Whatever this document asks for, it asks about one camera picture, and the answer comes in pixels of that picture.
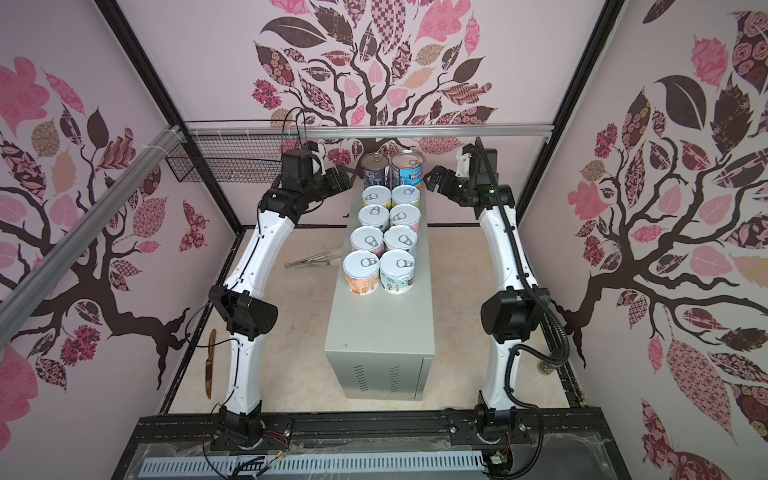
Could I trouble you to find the brown wooden knife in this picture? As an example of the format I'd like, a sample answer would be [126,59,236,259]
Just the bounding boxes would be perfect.
[204,329,217,399]

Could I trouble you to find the brown short can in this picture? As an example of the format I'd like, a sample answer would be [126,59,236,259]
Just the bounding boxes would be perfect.
[342,250,380,296]

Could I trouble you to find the brown spice bottle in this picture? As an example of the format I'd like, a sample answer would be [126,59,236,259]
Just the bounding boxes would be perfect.
[537,361,557,375]

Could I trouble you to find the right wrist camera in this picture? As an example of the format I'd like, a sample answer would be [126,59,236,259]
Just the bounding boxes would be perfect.
[456,152,473,178]

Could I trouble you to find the aluminium rail left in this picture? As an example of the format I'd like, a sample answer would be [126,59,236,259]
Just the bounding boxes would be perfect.
[1,125,183,345]

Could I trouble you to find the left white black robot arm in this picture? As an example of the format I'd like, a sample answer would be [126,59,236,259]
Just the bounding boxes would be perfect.
[208,149,352,446]

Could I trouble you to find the metal tongs cream tips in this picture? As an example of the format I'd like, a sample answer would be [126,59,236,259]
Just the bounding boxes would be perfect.
[284,249,341,269]

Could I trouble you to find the green short can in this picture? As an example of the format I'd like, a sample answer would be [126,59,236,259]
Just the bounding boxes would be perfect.
[391,185,421,207]

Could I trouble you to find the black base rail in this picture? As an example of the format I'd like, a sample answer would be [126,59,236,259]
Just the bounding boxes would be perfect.
[114,407,628,479]

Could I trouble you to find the black wire basket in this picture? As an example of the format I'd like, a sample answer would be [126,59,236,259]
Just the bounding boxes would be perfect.
[165,120,306,184]

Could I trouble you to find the light teal short can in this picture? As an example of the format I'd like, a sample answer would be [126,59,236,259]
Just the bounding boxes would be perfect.
[379,249,416,295]

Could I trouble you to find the dark navy tall can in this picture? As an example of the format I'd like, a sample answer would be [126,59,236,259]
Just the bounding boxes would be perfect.
[359,152,390,188]

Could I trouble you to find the aluminium rail back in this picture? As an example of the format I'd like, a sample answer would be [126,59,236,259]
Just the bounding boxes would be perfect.
[187,123,554,139]

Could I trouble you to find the small yellow can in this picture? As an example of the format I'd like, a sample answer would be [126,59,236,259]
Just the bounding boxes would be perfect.
[362,185,392,209]

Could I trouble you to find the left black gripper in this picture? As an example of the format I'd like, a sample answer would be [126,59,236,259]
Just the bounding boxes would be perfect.
[301,162,354,202]

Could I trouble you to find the grey metal cabinet counter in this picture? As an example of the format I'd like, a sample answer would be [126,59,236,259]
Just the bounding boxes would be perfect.
[324,200,436,401]

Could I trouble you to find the pink short can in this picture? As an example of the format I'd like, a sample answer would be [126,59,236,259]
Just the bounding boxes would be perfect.
[350,226,386,258]
[389,204,421,232]

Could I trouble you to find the blue chicken noodle soup can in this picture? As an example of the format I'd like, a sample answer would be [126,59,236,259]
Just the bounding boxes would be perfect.
[391,150,425,188]

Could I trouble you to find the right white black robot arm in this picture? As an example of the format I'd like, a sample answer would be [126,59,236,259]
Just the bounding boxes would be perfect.
[424,138,570,424]

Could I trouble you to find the aluminium rail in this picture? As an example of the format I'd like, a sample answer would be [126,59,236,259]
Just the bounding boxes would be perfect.
[1,125,183,345]
[187,123,554,139]

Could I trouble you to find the white slotted cable duct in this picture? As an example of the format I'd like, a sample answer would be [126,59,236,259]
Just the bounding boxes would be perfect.
[136,451,484,479]

